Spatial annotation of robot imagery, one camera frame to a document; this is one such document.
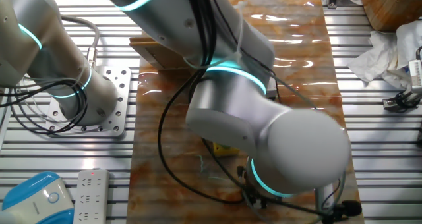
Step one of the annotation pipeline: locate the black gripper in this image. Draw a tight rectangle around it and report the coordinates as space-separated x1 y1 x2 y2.
243 184 268 209

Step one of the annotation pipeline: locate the white power strip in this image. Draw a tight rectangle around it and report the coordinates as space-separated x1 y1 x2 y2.
73 168 110 224

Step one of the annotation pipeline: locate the wooden picture frame stand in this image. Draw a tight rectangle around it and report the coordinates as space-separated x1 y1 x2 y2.
129 36 198 70

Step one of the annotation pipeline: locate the orange marble pattern mat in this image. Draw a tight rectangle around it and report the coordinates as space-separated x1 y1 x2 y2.
126 0 365 224

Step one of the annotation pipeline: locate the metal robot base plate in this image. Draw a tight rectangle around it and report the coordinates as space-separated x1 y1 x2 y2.
44 65 132 138

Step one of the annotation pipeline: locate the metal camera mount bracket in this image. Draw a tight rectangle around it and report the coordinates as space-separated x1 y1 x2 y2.
382 88 422 113

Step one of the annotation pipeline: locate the thick grey cable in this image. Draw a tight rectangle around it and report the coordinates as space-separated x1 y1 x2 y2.
56 13 101 69

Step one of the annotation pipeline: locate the black base cable bundle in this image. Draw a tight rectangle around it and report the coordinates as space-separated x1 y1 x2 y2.
0 78 89 135

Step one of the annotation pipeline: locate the blue white plastic device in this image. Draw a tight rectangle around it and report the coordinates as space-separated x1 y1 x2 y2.
0 171 75 224

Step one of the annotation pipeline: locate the crumpled white tissue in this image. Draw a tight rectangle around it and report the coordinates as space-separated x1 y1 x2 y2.
347 19 422 90

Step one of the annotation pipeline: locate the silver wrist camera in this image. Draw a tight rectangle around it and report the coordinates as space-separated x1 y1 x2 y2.
315 183 336 215

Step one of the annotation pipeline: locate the black wrapped cable connector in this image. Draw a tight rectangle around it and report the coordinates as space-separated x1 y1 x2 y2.
331 199 363 221

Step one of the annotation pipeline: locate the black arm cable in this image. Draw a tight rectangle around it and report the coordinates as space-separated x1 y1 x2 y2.
184 0 334 218
157 0 247 205

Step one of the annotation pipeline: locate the brown cardboard box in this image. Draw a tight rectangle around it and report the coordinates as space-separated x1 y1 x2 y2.
357 0 422 33

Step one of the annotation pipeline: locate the green button yellow box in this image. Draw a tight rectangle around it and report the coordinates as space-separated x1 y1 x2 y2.
212 142 241 157

